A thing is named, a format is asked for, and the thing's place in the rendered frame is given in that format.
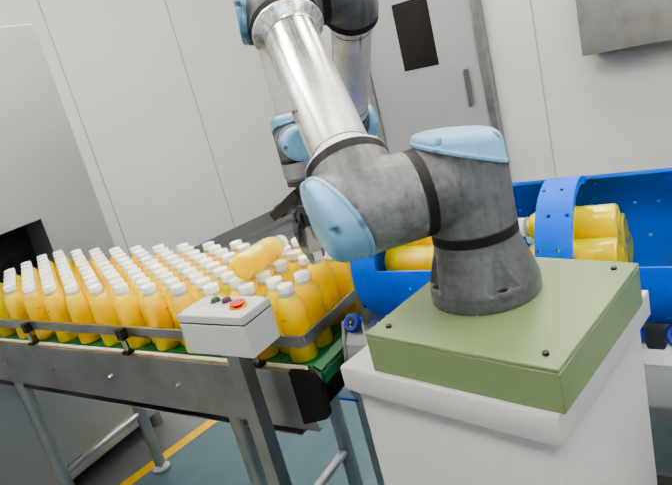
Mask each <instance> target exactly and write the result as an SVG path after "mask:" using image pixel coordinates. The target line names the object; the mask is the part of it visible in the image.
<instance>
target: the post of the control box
mask: <svg viewBox="0 0 672 485"><path fill-rule="evenodd" d="M226 358H227V361H228V364H229V367H230V370H231V373H232V376H233V379H234V382H235V385H236V388H237V391H238V394H239V397H240V400H241V403H242V406H243V409H244V412H245V415H246V418H247V421H248V424H249V427H250V430H251V433H252V436H253V439H254V442H255V445H256V448H257V451H258V454H259V457H260V460H261V463H262V466H263V469H264V472H265V475H266V478H267V481H268V484H269V485H292V483H291V480H290V476H289V473H288V470H287V467H286V464H285V461H284V458H283V455H282V451H281V448H280V445H279V442H278V439H277V436H276V433H275V430H274V426H273V423H272V420H271V417H270V414H269V411H268V408H267V405H266V401H265V398H264V395H263V392H262V389H261V386H260V383H259V380H258V376H257V373H256V370H255V367H254V364H253V361H252V358H242V357H231V356H226Z"/></svg>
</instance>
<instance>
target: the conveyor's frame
mask: <svg viewBox="0 0 672 485"><path fill-rule="evenodd" d="M28 342H29V341H28V340H17V339H6V338H0V384H4V385H10V386H15V387H16V389H17V391H18V394H19V396H20V398H21V400H22V403H23V405H24V407H25V409H26V411H27V414H28V416H29V418H30V420H31V422H32V425H33V427H34V429H35V431H36V434H37V436H38V438H39V440H40V442H41V445H42V447H43V449H44V451H45V453H46V456H47V458H48V460H49V462H50V465H51V467H52V469H53V471H54V473H55V476H56V478H57V480H58V482H59V485H75V484H74V481H73V479H72V477H71V475H70V473H71V472H72V471H73V470H75V469H76V468H77V467H79V466H80V465H81V464H82V463H84V462H85V461H86V460H87V459H89V458H90V457H91V456H92V455H94V454H95V453H96V452H97V451H99V450H100V449H101V448H102V447H104V446H105V445H106V444H107V443H109V442H110V441H111V440H112V439H114V438H115V437H116V436H117V435H119V434H120V433H121V432H122V431H124V430H125V429H126V428H127V427H129V426H130V425H131V424H132V423H134V422H135V421H136V420H137V421H138V424H139V426H140V429H141V432H142V434H143V437H144V439H145V442H146V444H147V447H148V449H149V452H150V454H151V457H152V460H153V462H154V465H155V466H154V468H153V472H154V474H161V473H164V472H165V471H167V470H168V469H169V468H170V466H171V464H170V462H169V461H165V459H164V456H163V454H162V451H161V448H160V446H159V443H158V441H157V438H156V435H155V433H154V430H153V428H152V425H151V422H150V420H149V417H148V415H147V412H146V410H145V409H150V410H156V411H162V412H167V413H173V414H179V415H185V416H191V417H197V418H203V419H208V420H214V421H220V422H226V423H230V424H231V427H232V430H233V433H234V436H235V439H236V442H237V445H238V447H239V450H240V453H241V456H242V459H243V462H244V465H245V468H246V471H247V474H248V477H249V480H250V482H251V485H269V484H268V481H267V478H266V475H265V472H264V469H263V466H262V463H261V460H260V457H259V454H258V451H257V448H256V445H255V442H254V439H253V436H252V433H251V430H250V427H249V424H248V421H247V418H246V415H245V412H244V409H243V406H242V403H241V400H240V397H239V394H238V391H237V388H236V385H235V382H234V379H233V376H232V373H231V370H230V367H229V364H228V361H227V358H216V357H205V356H194V355H183V354H172V353H161V352H150V351H139V350H134V351H135V352H133V353H132V354H130V355H123V354H122V351H124V349H117V348H106V347H95V346H83V345H72V344H61V343H50V342H39V341H38V342H39V343H37V344H36V345H34V346H30V345H28ZM342 351H343V350H342ZM342 351H341V352H342ZM341 352H340V353H341ZM340 353H339V354H340ZM339 354H338V355H339ZM338 355H337V356H338ZM337 356H336V357H337ZM336 357H335V358H336ZM335 358H334V359H335ZM334 359H333V360H334ZM333 360H332V361H333ZM332 361H331V362H332ZM331 362H330V363H331ZM266 363H267V364H266V365H265V366H263V367H262V368H255V370H256V373H257V376H258V380H259V383H260V386H261V389H262V392H263V395H264V398H265V401H266V405H267V408H268V411H269V414H270V417H271V420H272V423H273V426H274V430H275V431H278V432H284V433H290V434H296V435H303V434H304V433H305V432H306V431H307V430H310V431H316V432H320V430H321V429H322V427H318V424H317V421H322V420H326V419H328V418H329V417H330V420H331V424H332V427H333V431H334V434H335V437H336V441H337V444H338V448H339V451H338V453H337V454H336V455H335V456H334V458H333V459H332V460H331V462H330V463H329V464H328V466H327V467H326V468H325V469H324V471H323V472H322V473H321V475H320V476H319V477H318V479H317V480H316V481H315V482H314V484H313V485H326V484H327V482H328V481H329V479H330V478H331V477H332V475H333V474H334V473H335V471H336V470H337V469H338V467H339V466H340V465H341V463H342V462H343V465H344V469H345V472H346V476H347V479H348V483H349V485H363V481H362V478H361V474H360V471H359V467H358V464H357V460H356V456H355V453H354V449H353V446H352V442H351V439H350V435H349V431H348V428H347V424H346V421H345V417H344V414H343V410H342V406H341V403H340V399H339V396H338V394H339V393H340V392H341V391H342V389H343V388H344V387H345V383H344V379H343V376H342V372H341V369H340V370H339V371H338V372H337V373H336V374H335V375H334V376H333V377H332V378H331V379H330V381H329V382H328V383H327V384H326V385H325V384H324V381H323V378H322V375H321V373H322V372H323V371H324V370H325V369H326V368H327V366H328V365H329V364H330V363H329V364H328V365H327V366H326V367H325V368H324V369H323V371H322V372H319V371H317V370H316V369H314V368H312V369H311V368H310V370H308V366H305V365H294V364H283V363H272V362H266ZM33 390H39V391H45V392H51V393H56V394H62V395H68V396H74V397H80V398H86V399H91V400H97V401H103V402H109V403H115V404H121V405H127V406H132V409H133V411H134V413H133V414H132V415H131V416H129V417H128V418H127V419H126V420H124V421H123V422H122V423H120V424H119V425H118V426H117V427H115V428H114V429H113V430H112V431H110V432H109V433H108V434H106V435H105V436H104V437H103V438H101V439H100V440H99V441H97V442H96V443H95V444H94V445H92V446H91V447H90V448H89V449H87V450H86V451H85V452H83V453H82V454H81V455H80V456H78V457H77V458H76V459H74V460H73V461H72V462H71V463H69V464H68V465H67V466H66V463H65V461H64V459H63V456H62V454H61V452H60V450H59V447H58V445H57V443H56V441H55V438H54V436H53V434H52V432H51V429H50V427H49V425H48V423H47V420H46V418H45V416H44V414H43V411H42V409H41V407H40V405H39V402H38V400H37V398H36V395H35V393H34V391H33Z"/></svg>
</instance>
